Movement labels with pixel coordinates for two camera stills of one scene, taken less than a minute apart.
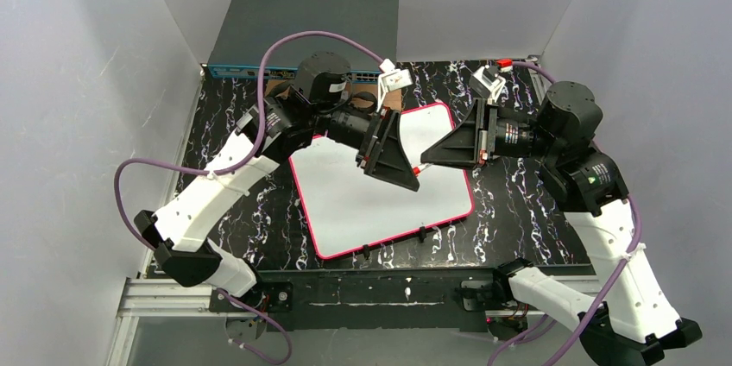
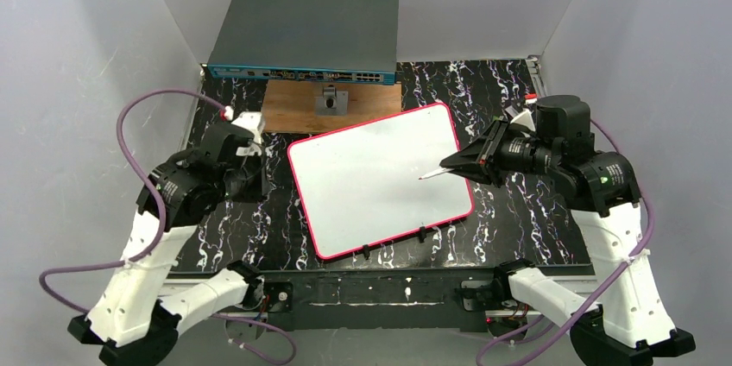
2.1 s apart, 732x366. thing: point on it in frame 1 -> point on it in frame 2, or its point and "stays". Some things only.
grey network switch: (258, 15) stays
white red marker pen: (417, 169) -> (436, 173)
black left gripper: (371, 139) -> (255, 174)
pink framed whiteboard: (347, 211) stays
